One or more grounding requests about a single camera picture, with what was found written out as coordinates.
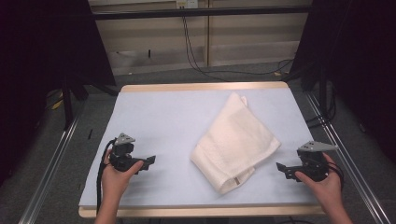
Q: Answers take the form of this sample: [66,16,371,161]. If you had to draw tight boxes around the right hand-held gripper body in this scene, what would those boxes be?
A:
[293,140,339,183]

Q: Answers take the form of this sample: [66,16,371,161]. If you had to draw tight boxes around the black cables beside rail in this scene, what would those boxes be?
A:
[305,88,338,129]

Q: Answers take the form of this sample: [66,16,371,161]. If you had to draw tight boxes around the black horizontal bar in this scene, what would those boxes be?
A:
[92,5,313,21]

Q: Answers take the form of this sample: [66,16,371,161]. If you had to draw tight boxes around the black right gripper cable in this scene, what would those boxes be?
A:
[326,161,346,191]

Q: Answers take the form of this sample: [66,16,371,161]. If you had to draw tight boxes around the white towel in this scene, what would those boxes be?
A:
[190,91,282,195]

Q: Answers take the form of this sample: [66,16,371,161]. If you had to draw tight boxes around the white wall outlet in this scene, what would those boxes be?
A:
[176,0,200,9]

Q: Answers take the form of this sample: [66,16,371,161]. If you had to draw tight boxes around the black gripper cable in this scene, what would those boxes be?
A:
[95,139,118,217]
[326,161,346,191]

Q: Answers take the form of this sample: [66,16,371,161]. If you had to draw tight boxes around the wooden table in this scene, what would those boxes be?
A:
[78,81,326,218]

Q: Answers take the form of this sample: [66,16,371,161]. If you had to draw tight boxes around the metal floor rail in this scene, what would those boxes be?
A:
[304,91,392,224]
[18,114,81,224]

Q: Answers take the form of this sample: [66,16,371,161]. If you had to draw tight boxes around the light blue table mat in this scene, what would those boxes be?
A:
[78,87,325,209]

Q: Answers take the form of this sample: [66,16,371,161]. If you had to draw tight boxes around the person's right hand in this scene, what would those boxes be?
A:
[293,152,344,210]

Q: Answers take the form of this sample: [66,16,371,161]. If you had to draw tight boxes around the black curtain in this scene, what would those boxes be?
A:
[0,0,117,188]
[289,0,396,164]

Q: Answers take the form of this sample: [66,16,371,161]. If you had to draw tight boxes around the person's left hand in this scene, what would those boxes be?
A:
[101,148,145,203]

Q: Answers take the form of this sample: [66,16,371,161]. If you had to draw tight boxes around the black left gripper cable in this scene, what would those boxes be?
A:
[95,139,118,217]

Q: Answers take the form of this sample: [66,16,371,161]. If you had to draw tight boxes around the black stand legs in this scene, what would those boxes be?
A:
[61,76,120,131]

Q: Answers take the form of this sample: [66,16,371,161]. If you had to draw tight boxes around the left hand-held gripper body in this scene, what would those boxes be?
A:
[108,133,145,173]

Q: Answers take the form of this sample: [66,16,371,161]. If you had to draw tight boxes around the black floor cables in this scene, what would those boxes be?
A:
[181,15,294,83]

